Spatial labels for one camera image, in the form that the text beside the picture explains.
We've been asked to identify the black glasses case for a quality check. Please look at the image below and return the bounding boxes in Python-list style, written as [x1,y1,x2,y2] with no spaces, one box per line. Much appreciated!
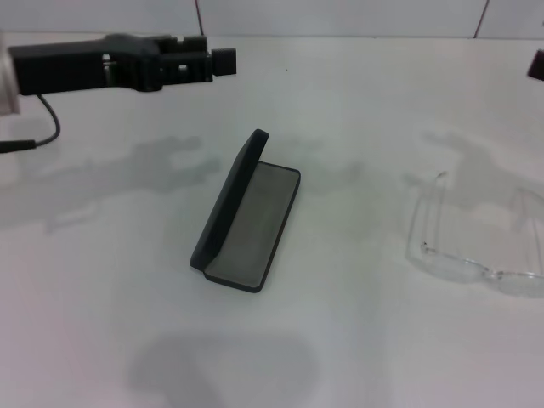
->
[188,128,303,295]

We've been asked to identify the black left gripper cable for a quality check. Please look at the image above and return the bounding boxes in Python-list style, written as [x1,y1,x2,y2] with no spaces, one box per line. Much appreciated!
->
[0,93,63,155]

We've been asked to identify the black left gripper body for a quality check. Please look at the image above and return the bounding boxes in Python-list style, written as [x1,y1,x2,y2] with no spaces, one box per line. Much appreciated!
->
[8,33,166,97]

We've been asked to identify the clear white glasses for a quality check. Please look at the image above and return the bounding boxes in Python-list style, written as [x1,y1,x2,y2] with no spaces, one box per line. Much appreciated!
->
[403,171,544,298]

